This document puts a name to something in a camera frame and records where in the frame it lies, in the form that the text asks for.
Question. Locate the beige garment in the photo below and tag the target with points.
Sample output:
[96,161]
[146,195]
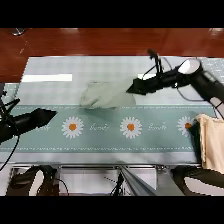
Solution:
[213,143]

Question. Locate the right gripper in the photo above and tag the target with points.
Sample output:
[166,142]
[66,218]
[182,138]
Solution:
[143,86]

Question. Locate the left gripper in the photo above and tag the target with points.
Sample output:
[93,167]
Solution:
[41,117]

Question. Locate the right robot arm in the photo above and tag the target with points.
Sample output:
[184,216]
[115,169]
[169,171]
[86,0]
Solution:
[200,78]

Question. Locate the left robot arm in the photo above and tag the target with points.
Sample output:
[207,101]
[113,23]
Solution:
[13,126]

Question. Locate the silver frame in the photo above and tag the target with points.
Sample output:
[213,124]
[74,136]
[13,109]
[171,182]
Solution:
[140,181]

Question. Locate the pale green shirt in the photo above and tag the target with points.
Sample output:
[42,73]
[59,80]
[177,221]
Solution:
[106,96]

